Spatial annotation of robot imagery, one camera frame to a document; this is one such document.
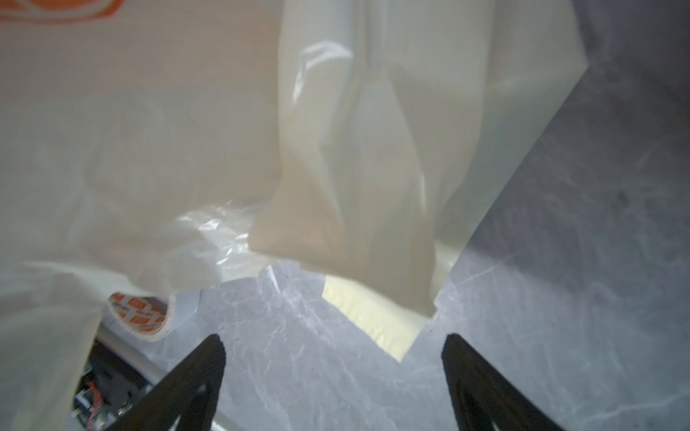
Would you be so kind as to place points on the clear tape roll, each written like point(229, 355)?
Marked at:
point(150, 318)

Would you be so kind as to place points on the cream plastic bag orange print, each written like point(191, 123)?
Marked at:
point(154, 148)

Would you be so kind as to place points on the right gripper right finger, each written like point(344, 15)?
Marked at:
point(482, 398)

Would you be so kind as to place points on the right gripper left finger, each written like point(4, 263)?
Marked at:
point(186, 398)

